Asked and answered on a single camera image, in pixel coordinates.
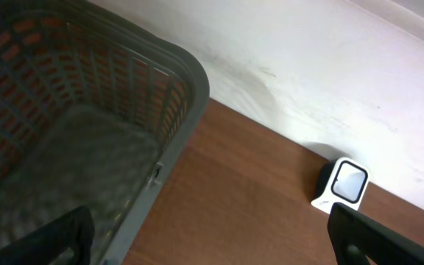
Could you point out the grey plastic mesh basket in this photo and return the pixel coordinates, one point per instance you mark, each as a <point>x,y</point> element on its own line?
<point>94,111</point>

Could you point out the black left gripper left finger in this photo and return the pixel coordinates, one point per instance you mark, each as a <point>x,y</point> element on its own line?
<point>74,230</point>

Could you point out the white barcode scanner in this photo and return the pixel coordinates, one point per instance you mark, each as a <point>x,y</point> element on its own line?
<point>341,180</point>

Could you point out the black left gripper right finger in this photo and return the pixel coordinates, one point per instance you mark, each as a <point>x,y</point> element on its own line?
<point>357,239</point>

